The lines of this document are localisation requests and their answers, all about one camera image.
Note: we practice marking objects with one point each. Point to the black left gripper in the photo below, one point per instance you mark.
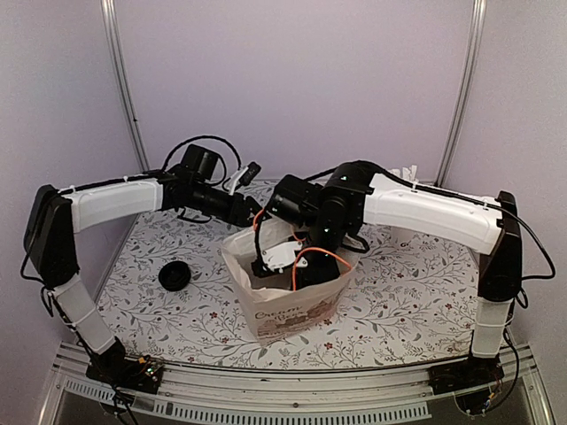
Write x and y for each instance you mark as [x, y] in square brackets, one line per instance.
[242, 219]

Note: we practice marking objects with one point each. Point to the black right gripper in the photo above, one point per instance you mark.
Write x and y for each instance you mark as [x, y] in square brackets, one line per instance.
[315, 279]

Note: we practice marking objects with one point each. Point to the paper takeout bag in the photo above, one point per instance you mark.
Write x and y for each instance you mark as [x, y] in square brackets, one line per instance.
[273, 310]

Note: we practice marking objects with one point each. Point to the stack of black cup lids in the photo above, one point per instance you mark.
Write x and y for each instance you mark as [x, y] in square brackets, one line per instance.
[175, 276]

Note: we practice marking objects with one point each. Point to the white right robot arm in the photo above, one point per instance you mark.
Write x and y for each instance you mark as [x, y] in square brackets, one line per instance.
[486, 226]

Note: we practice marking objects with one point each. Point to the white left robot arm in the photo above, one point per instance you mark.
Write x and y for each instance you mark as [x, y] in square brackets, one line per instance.
[67, 228]

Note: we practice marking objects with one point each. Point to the white cup with straws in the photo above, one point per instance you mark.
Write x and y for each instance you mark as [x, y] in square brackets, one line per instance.
[407, 173]

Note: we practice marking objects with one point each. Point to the floral tablecloth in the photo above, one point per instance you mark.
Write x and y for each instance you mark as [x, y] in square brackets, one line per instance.
[406, 303]

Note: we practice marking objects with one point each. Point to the black left gripper camera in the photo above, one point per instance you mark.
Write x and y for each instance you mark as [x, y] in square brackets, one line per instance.
[241, 178]

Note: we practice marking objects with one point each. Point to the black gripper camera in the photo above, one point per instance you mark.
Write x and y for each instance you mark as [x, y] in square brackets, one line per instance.
[274, 260]
[241, 178]

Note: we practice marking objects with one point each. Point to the black right gripper camera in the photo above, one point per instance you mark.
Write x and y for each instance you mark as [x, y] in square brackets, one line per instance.
[274, 260]

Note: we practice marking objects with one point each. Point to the aluminium front rail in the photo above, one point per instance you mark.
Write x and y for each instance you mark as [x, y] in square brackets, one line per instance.
[193, 394]

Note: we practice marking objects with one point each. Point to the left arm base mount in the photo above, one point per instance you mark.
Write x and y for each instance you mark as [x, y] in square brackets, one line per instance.
[142, 374]

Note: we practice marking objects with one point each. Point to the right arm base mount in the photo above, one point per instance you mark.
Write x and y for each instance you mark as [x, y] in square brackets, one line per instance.
[479, 379]

